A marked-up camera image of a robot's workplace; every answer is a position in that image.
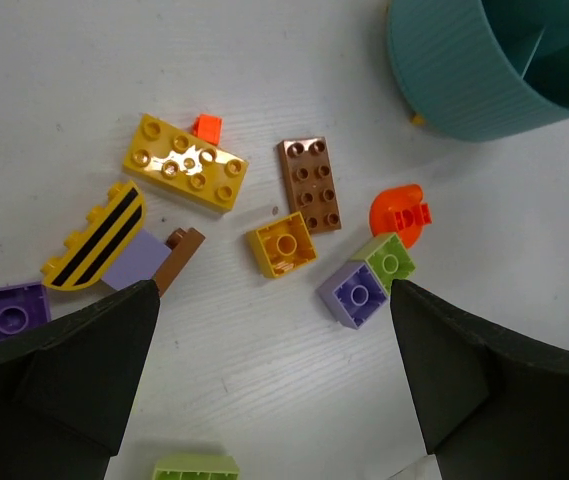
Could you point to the brown lego brick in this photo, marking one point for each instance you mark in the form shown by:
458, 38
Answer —
183, 244

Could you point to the yellow black striped lego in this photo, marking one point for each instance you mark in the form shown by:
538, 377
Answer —
90, 252

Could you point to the teal divided round container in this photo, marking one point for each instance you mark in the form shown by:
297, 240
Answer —
481, 70

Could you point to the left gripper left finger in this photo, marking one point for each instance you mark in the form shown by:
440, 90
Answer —
67, 388

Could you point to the orange round lego piece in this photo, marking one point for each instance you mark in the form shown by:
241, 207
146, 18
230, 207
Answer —
402, 211

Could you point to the yellow 2x4 lego brick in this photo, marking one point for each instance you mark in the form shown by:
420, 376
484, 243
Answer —
184, 164

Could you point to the green 2x4 lego brick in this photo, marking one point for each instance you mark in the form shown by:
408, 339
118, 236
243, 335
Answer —
196, 467

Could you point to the lavender 2x2 lego brick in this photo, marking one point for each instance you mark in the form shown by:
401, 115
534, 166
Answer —
353, 294

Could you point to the green 2x2 lego near finger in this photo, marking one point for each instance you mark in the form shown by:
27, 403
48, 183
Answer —
388, 259

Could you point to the small yellow 2x2 lego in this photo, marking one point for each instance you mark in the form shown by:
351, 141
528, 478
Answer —
283, 246

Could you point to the small orange lego piece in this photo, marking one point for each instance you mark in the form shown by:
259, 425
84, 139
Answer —
208, 128

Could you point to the brown 2x4 lego plate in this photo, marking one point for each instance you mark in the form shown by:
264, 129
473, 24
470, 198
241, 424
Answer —
309, 184

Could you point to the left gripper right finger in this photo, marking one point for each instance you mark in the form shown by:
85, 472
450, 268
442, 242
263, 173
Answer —
491, 403

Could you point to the dark purple lego brick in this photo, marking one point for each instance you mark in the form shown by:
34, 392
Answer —
22, 308

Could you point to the lavender lego block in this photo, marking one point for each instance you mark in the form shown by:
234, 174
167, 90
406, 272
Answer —
138, 261

